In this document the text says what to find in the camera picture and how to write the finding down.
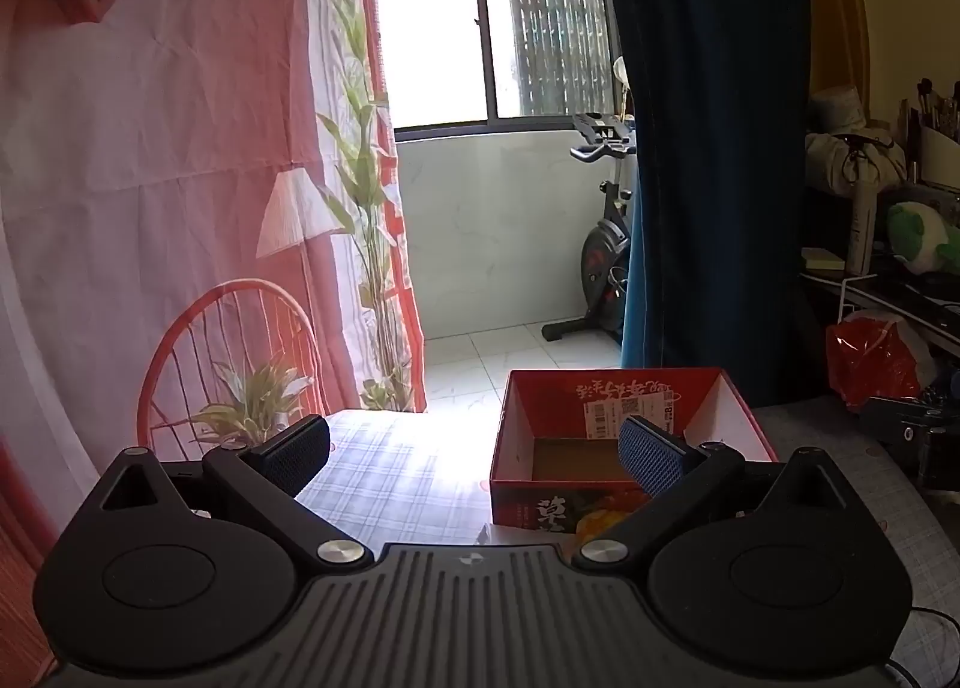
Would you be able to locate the pink printed cloth backdrop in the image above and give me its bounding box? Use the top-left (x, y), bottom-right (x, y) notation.
top-left (0, 0), bottom-right (428, 659)

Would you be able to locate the white makeup brush holder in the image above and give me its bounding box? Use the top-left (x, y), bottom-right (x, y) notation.
top-left (900, 79), bottom-right (960, 186)

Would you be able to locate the red strawberry print cardboard box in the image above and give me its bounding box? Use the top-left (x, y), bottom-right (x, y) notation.
top-left (489, 367), bottom-right (779, 535)

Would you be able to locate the dark blue curtain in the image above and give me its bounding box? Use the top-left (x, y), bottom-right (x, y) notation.
top-left (592, 0), bottom-right (818, 370)

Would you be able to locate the black exercise bike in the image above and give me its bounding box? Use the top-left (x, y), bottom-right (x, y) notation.
top-left (541, 112), bottom-right (638, 344)

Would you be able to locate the white tube bottle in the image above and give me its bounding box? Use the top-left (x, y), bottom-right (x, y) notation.
top-left (847, 166), bottom-right (877, 276)

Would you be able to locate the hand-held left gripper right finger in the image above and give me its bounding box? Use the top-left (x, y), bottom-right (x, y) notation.
top-left (574, 414), bottom-right (863, 573)

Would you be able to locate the white cloth bag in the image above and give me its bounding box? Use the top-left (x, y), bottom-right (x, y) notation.
top-left (806, 86), bottom-right (912, 198)

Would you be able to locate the sliding glass window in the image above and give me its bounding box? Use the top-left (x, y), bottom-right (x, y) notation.
top-left (373, 0), bottom-right (623, 134)

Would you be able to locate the black cable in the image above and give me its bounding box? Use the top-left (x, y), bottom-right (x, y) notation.
top-left (892, 605), bottom-right (960, 688)

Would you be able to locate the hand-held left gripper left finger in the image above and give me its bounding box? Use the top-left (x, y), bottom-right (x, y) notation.
top-left (100, 414), bottom-right (374, 570)

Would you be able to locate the green and white plush toy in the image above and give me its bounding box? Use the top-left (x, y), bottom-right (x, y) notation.
top-left (885, 202), bottom-right (960, 276)

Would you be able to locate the checked strawberry print bedsheet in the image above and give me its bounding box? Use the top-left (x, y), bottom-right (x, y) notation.
top-left (296, 394), bottom-right (960, 688)

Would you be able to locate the white wire rack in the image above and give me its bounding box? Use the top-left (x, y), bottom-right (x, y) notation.
top-left (799, 270), bottom-right (960, 359)

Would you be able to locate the red plastic bag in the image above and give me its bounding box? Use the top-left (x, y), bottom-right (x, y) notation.
top-left (825, 309), bottom-right (938, 413)

